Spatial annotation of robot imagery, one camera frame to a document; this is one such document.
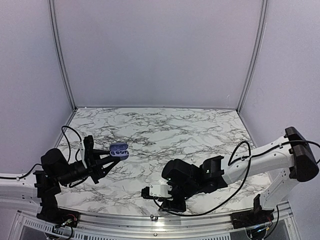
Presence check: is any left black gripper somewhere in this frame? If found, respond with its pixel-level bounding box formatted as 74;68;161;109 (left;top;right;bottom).
56;149;120;187

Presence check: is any blue earbud charging case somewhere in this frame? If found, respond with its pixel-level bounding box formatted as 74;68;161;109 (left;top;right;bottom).
109;142;130;160

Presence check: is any purple clip earbud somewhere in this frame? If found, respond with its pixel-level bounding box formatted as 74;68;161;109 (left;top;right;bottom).
114;150;129;157

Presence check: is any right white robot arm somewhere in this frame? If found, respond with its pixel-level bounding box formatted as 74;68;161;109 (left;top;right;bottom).
159;127;320;224

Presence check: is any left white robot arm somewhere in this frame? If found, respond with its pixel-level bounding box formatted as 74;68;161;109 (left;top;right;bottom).
0;135;129;223

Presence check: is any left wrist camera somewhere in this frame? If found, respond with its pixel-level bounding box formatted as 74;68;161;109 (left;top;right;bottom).
80;135;95;171

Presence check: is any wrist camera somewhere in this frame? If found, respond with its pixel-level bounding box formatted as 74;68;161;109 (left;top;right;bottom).
141;184;173;200
80;135;95;171

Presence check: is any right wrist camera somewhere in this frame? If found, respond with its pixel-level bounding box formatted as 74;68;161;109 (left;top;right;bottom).
141;184;173;200

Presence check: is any aluminium front rail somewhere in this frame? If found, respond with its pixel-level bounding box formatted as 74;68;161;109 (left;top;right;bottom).
14;199;293;240

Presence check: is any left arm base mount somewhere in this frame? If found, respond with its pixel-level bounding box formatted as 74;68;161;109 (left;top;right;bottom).
36;207;80;240

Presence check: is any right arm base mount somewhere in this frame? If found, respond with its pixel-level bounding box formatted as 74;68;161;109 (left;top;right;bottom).
230;207;280;240

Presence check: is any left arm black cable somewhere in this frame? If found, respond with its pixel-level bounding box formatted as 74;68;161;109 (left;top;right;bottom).
0;125;85;181

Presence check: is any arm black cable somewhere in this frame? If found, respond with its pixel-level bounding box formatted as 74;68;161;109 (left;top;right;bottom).
152;139;320;216
0;125;85;181

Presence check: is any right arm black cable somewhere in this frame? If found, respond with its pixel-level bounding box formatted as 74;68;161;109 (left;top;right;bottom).
152;139;320;216

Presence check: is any left aluminium corner post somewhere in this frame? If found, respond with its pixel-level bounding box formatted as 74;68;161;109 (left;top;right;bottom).
48;0;77;112

